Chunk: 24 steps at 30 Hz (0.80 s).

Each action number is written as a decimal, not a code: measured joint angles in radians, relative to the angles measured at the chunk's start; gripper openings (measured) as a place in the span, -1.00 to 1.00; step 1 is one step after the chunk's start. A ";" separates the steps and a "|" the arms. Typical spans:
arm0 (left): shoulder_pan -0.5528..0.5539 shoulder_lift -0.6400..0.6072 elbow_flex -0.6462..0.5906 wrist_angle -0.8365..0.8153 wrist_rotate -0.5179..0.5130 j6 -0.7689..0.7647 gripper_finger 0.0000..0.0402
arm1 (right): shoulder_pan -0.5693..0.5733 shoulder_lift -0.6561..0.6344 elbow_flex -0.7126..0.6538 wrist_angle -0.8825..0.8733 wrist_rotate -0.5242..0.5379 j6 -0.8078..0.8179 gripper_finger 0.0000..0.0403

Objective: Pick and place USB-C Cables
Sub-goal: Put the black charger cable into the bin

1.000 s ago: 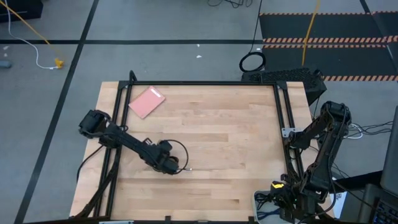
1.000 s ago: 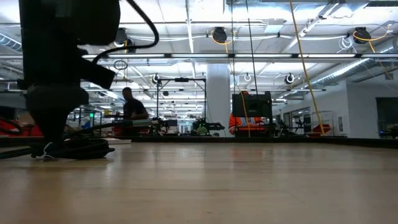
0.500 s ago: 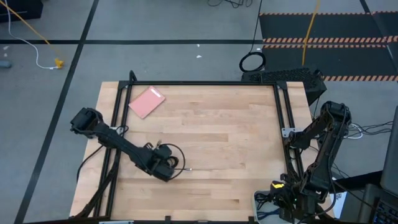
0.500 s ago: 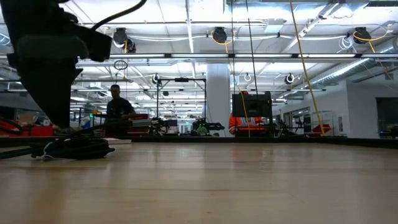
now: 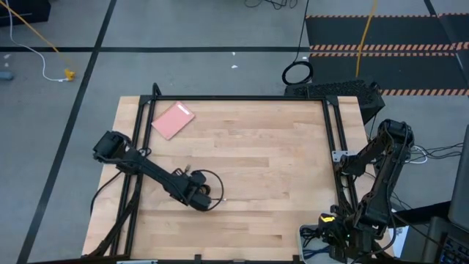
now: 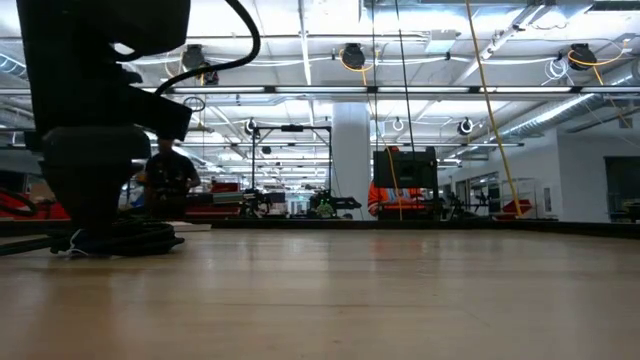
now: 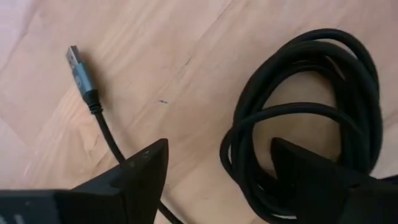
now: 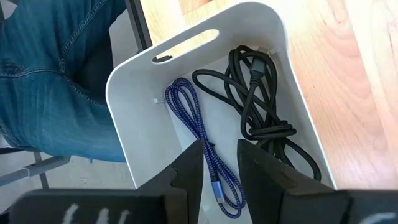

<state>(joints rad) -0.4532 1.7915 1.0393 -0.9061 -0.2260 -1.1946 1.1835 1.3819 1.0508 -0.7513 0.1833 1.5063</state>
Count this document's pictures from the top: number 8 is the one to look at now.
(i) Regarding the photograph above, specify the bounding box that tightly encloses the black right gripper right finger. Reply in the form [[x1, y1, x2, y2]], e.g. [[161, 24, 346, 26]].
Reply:
[[237, 139, 398, 224]]

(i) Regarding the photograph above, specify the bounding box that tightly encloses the black USB-C cable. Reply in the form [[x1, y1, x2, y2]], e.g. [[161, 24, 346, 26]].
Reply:
[[191, 45, 322, 182]]

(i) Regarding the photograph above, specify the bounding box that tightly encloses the white plastic bin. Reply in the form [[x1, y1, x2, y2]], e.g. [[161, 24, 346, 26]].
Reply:
[[105, 1, 338, 224]]

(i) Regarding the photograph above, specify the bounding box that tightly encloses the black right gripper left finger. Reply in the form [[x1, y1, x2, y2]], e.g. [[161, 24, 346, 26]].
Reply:
[[8, 139, 205, 224]]

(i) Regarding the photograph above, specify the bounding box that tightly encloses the black aluminium table frame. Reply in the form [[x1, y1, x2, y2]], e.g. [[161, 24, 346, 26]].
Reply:
[[124, 0, 154, 53]]

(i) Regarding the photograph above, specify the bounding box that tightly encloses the blue braided USB cable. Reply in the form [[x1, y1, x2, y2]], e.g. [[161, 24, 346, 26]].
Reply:
[[164, 77, 247, 220]]

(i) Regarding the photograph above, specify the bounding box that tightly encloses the grey chair leg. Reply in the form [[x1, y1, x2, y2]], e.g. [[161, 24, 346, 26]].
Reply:
[[0, 148, 73, 191]]

